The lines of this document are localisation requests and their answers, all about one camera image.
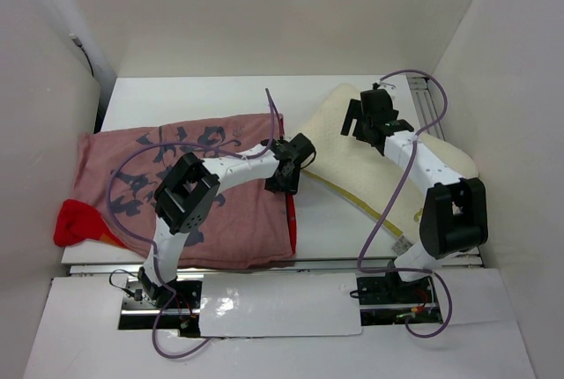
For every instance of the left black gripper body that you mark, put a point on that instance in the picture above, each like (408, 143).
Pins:
(288, 183)

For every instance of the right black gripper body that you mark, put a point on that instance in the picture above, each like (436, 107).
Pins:
(361, 132)

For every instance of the cream pillow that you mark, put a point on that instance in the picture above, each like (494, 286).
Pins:
(343, 193)

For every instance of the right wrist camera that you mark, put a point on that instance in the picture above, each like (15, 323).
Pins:
(383, 85)

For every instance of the red patterned pillowcase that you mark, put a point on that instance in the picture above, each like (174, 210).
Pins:
(128, 181)

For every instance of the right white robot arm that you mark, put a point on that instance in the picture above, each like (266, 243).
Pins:
(454, 217)

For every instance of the right aluminium side rail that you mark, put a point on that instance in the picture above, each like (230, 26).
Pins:
(423, 99)

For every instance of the white cover plate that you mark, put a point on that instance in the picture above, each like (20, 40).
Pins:
(274, 305)

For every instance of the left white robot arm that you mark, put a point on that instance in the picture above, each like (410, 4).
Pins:
(184, 200)

